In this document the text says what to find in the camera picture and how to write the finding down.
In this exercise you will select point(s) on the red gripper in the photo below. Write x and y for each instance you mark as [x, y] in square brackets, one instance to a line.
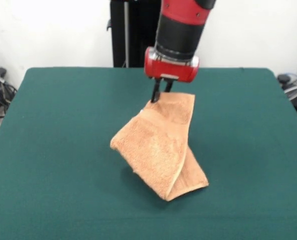
[168, 71]

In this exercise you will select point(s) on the dark green table cloth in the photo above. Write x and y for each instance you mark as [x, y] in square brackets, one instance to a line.
[63, 175]

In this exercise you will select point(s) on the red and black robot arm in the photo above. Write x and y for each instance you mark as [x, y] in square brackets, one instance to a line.
[183, 27]

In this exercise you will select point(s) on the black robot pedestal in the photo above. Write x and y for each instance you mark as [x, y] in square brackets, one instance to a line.
[131, 37]

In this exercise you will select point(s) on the tan terry towel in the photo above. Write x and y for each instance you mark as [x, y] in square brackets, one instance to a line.
[158, 150]

